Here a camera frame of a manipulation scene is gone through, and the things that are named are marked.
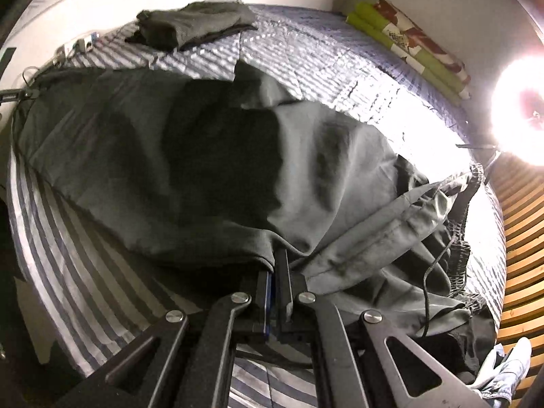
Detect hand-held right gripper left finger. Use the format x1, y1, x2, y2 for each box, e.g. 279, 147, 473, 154
55, 270, 275, 408

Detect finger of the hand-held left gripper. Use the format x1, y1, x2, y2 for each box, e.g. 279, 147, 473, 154
0, 86, 38, 102

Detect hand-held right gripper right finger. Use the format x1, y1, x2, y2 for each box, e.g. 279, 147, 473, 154
274, 246, 489, 408

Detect dark grey pants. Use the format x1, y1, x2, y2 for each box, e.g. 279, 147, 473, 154
12, 59, 496, 341

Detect light blue denim garment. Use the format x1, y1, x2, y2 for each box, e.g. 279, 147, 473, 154
470, 337, 534, 408

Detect small white blue object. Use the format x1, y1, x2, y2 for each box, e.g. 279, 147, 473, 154
54, 34, 100, 59

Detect dark grey folded garment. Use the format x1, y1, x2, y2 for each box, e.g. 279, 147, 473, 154
124, 1, 258, 49

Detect blue white striped blanket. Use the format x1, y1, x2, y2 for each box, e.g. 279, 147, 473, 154
6, 4, 508, 408

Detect green floral cushion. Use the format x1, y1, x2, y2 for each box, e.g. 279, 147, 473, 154
345, 0, 472, 103

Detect bright round lamp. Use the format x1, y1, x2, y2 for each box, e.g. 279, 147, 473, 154
491, 55, 544, 166

